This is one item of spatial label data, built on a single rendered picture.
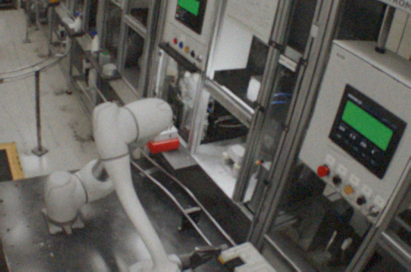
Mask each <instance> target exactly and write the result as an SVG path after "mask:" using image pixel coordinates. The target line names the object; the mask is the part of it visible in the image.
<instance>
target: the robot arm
mask: <svg viewBox="0 0 411 272"><path fill-rule="evenodd" d="M171 123H172V109H171V108H170V106H169V104H168V103H167V102H165V101H164V100H160V99H157V98H145V100H139V101H137V102H133V103H130V104H128V105H126V106H124V107H121V108H118V106H117V105H116V104H114V103H110V102H106V103H103V104H101V105H99V106H96V107H95V108H94V112H93V120H92V125H93V133H94V137H95V143H96V146H97V149H98V153H99V155H100V157H99V158H98V159H95V160H93V161H90V162H89V163H88V164H87V165H86V166H84V167H83V168H82V169H81V170H80V171H78V172H75V173H74V174H70V173H69V172H66V171H60V170H59V171H56V172H54V173H52V174H50V175H49V176H48V179H47V181H46V184H45V189H44V192H45V194H44V200H45V203H46V208H43V209H42V213H43V215H44V216H45V218H46V221H47V224H48V227H49V233H50V235H55V234H57V233H61V232H65V233H66V235H67V236H68V237H70V236H72V235H73V234H72V232H71V230H74V229H84V224H83V223H82V221H81V219H80V217H79V215H78V213H77V210H79V209H80V207H81V206H83V205H84V204H86V203H90V202H92V201H95V200H97V199H100V198H101V197H103V196H106V195H108V194H109V193H111V192H112V191H113V190H116V192H117V195H118V196H119V198H120V201H121V203H122V205H123V207H124V209H125V211H126V212H127V214H128V217H129V218H130V220H131V223H132V224H133V225H134V228H135V229H136V230H137V232H138V234H139V236H140V237H141V239H142V241H143V242H144V244H145V247H146V248H147V250H148V253H149V255H150V259H147V260H142V261H141V262H137V263H135V264H133V265H132V266H130V267H129V268H128V269H127V272H182V271H183V272H184V271H187V270H189V269H190V268H191V269H192V270H194V269H195V268H197V267H198V266H199V265H202V264H204V263H206V262H209V261H211V260H212V259H213V257H215V255H218V254H220V253H221V252H223V251H226V250H228V249H229V247H228V246H227V245H226V244H223V245H221V246H218V247H216V248H214V247H213V245H210V246H201V247H194V248H193V249H194V250H193V252H189V253H188V254H185V253H180V254H176V255H174V254H170V255H167V253H166V251H165V249H164V247H163V245H162V243H161V241H160V239H159V237H158V236H157V234H156V233H155V231H154V229H153V227H152V225H151V223H150V221H149V219H148V217H147V215H146V214H145V212H144V209H143V207H142V205H141V203H140V201H139V200H138V198H137V196H136V194H135V191H134V187H133V184H132V180H131V169H130V166H129V156H130V155H131V154H133V153H134V152H135V150H136V149H137V148H138V147H142V146H145V145H146V144H147V143H148V142H149V141H151V140H153V139H154V138H156V137H157V136H159V135H160V133H163V131H166V129H168V127H169V126H170V124H171Z"/></svg>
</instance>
